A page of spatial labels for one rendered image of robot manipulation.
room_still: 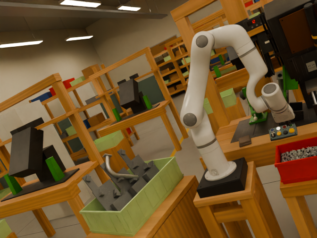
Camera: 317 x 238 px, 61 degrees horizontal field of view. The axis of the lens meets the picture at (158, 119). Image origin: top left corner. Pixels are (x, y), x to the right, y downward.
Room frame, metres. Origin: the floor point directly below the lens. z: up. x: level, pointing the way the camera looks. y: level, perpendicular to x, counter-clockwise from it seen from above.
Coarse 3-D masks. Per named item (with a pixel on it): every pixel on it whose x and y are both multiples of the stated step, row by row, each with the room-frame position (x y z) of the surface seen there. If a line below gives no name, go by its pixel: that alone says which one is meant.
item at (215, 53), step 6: (258, 0) 7.89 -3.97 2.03; (246, 6) 8.04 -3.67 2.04; (252, 6) 7.91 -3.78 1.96; (258, 12) 7.95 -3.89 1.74; (222, 18) 8.39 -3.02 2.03; (204, 24) 8.93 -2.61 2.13; (216, 24) 8.36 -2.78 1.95; (204, 30) 8.53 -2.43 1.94; (216, 54) 8.55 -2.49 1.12; (222, 54) 8.43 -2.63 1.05; (228, 60) 8.48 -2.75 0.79; (210, 66) 9.13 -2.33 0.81; (216, 78) 9.12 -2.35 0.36
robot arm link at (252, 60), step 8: (256, 48) 1.32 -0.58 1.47; (240, 56) 1.33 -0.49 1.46; (248, 56) 1.30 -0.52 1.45; (256, 56) 1.30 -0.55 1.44; (248, 64) 1.31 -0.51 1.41; (256, 64) 1.29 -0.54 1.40; (264, 64) 1.30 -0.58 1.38; (248, 72) 1.34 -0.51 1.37; (256, 72) 1.30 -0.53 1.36; (264, 72) 1.29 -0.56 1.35; (256, 80) 1.30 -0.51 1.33; (248, 88) 1.32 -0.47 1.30; (248, 96) 1.33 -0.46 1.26; (256, 104) 1.31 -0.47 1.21; (264, 104) 1.30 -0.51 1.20
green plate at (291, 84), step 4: (284, 68) 1.63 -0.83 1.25; (284, 72) 1.64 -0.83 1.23; (284, 76) 1.64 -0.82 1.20; (288, 76) 1.64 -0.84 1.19; (284, 80) 1.64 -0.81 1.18; (288, 80) 1.65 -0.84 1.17; (292, 80) 1.63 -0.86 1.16; (284, 84) 1.65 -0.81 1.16; (288, 84) 1.65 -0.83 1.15; (292, 84) 1.64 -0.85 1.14; (296, 84) 1.63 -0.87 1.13; (284, 88) 1.65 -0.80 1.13; (288, 88) 1.65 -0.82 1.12; (292, 88) 1.64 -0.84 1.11; (296, 88) 1.63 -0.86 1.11
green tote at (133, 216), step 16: (160, 160) 1.95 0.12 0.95; (160, 176) 1.71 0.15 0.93; (176, 176) 1.81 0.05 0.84; (144, 192) 1.57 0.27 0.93; (160, 192) 1.66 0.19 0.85; (96, 208) 1.75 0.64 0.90; (128, 208) 1.45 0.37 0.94; (144, 208) 1.53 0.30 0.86; (96, 224) 1.60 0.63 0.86; (112, 224) 1.48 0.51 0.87; (128, 224) 1.41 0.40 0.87
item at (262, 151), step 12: (300, 132) 1.48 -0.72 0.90; (312, 132) 1.42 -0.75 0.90; (228, 144) 1.78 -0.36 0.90; (252, 144) 1.61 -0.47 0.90; (264, 144) 1.55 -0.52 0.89; (276, 144) 1.52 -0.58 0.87; (228, 156) 1.68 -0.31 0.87; (240, 156) 1.64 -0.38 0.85; (252, 156) 1.60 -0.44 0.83; (264, 156) 1.57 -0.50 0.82; (204, 168) 1.78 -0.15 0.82
